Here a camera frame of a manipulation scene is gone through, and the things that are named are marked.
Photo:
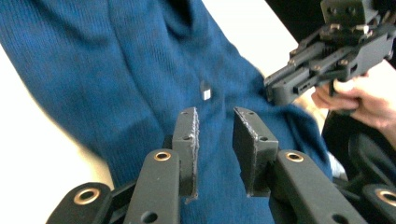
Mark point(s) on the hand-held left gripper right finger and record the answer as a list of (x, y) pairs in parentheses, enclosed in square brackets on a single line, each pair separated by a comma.
[(249, 155)]

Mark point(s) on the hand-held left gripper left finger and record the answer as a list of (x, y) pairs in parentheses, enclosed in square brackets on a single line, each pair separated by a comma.
[(186, 146)]

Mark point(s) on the blue fishbone print sweater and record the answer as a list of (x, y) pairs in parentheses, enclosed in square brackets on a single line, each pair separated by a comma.
[(93, 62)]

